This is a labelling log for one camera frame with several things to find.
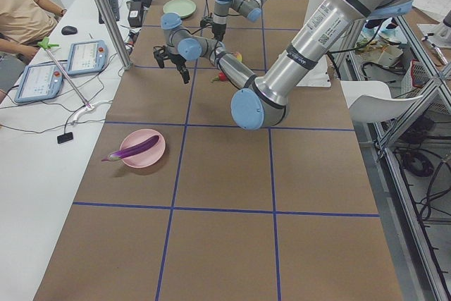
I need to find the blue teach pendant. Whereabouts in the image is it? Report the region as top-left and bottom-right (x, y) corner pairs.
(14, 63), (63, 104)
(66, 40), (109, 76)

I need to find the purple eggplant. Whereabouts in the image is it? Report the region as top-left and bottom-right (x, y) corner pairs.
(102, 135), (160, 161)

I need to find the pink round plate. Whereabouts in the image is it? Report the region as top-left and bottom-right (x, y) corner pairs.
(120, 129), (166, 168)

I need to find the white chair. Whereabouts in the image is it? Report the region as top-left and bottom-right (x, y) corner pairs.
(340, 80), (423, 123)

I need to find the small black box device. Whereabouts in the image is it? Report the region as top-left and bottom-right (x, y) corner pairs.
(57, 132), (74, 145)

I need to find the aluminium frame post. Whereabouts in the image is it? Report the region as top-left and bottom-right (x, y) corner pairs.
(94, 0), (132, 70)

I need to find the cardboard box with scraps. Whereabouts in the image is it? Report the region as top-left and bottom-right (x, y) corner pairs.
(355, 39), (403, 66)

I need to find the black computer mouse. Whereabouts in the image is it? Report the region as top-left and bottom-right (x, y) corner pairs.
(61, 25), (78, 35)

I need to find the near blue teach pendant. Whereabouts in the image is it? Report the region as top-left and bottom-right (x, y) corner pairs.
(14, 63), (63, 104)

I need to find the black keyboard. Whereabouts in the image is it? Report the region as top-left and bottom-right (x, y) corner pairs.
(107, 0), (120, 21)

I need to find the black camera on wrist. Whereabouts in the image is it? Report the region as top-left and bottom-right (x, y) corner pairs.
(153, 46), (170, 68)

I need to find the far blue teach pendant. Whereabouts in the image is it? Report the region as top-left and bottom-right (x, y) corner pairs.
(66, 40), (109, 76)

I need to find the black power adapter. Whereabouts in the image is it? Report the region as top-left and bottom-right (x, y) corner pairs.
(128, 1), (144, 27)

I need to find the green round plate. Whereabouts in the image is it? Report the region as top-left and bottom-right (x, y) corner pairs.
(163, 0), (197, 19)

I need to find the red chili pepper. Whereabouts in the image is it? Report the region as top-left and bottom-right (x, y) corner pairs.
(211, 72), (228, 82)

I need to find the grabber stick green tip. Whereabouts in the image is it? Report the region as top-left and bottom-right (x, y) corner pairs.
(37, 37), (112, 125)

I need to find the brown paper table mat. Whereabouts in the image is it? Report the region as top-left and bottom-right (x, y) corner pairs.
(35, 0), (402, 300)

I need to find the seated person beige shirt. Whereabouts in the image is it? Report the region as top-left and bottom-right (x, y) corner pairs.
(0, 0), (68, 103)

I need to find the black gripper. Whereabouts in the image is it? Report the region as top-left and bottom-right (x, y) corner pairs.
(172, 54), (190, 84)
(200, 15), (226, 41)

